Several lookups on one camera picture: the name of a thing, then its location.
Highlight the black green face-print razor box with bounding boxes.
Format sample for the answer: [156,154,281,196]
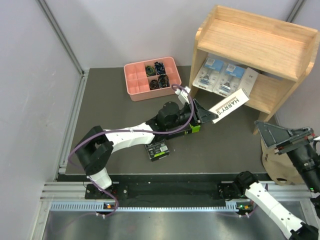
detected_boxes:
[144,139,170,162]

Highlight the blue rolled tie in tray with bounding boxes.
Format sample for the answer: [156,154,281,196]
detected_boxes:
[154,61,166,75]

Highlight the pink divided organizer tray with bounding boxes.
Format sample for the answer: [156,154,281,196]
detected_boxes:
[123,56,182,102]

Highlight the brown rolled tie in tray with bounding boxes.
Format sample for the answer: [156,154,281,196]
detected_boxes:
[148,79,160,91]

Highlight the dark rolled tie in tray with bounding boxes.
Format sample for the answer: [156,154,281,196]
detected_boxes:
[158,74,170,88]

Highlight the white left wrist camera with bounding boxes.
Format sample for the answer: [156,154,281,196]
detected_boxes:
[174,86,191,105]

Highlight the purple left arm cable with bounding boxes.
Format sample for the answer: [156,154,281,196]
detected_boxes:
[67,84,195,217]

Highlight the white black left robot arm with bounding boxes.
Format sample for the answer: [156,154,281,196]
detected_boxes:
[73,99,219,199]

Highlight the grey slotted cable duct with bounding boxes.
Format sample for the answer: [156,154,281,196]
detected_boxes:
[49,201,253,213]

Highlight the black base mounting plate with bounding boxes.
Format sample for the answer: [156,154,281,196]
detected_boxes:
[85,174,245,202]

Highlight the black green Gillette razor box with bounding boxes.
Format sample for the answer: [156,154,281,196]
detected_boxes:
[164,123,201,140]

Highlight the white Harry's razor box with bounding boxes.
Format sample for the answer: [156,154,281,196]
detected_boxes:
[209,88,250,124]

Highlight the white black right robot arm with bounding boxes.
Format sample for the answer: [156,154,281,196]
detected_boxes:
[233,120,320,240]

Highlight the white razor box dark end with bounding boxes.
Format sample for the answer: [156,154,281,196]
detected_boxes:
[238,67,259,97]

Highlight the blue white razor blister pack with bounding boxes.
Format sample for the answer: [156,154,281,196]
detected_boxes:
[192,58,225,92]

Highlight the beige baseball cap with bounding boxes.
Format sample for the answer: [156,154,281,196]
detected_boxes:
[261,140,304,186]

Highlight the light wooden two-tier shelf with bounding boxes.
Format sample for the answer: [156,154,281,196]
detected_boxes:
[189,5,320,122]

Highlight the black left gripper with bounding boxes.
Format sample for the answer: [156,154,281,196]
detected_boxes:
[166,99,218,131]

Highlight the green rolled tie in tray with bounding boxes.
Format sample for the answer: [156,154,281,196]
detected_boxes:
[145,65,156,77]

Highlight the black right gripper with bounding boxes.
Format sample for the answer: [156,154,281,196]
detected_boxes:
[253,118,320,191]

